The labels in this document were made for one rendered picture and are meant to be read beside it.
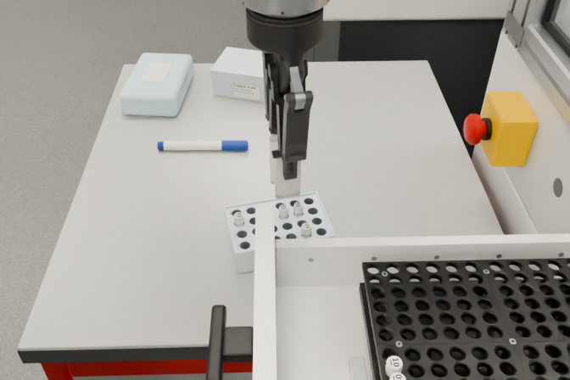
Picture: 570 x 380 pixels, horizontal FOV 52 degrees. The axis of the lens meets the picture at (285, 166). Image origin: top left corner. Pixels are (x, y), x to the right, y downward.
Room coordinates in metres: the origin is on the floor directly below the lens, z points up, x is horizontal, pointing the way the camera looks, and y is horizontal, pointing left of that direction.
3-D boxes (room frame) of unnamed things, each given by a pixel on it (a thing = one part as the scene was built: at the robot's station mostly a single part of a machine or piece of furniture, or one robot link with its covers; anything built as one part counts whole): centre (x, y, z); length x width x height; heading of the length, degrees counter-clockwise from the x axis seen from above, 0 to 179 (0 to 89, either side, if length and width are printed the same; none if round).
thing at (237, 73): (0.90, 0.05, 0.79); 0.13 x 0.09 x 0.05; 75
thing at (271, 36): (0.54, 0.00, 1.03); 0.08 x 0.07 x 0.09; 14
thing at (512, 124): (0.61, -0.28, 0.88); 0.07 x 0.05 x 0.07; 2
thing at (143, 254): (0.69, 0.01, 0.38); 0.62 x 0.58 x 0.76; 2
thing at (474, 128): (0.61, -0.25, 0.88); 0.04 x 0.03 x 0.04; 2
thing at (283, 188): (0.53, 0.00, 0.87); 0.03 x 0.01 x 0.07; 104
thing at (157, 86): (0.88, 0.22, 0.78); 0.15 x 0.10 x 0.04; 175
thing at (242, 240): (0.53, 0.01, 0.78); 0.12 x 0.08 x 0.04; 104
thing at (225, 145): (0.72, 0.13, 0.77); 0.14 x 0.02 x 0.02; 91
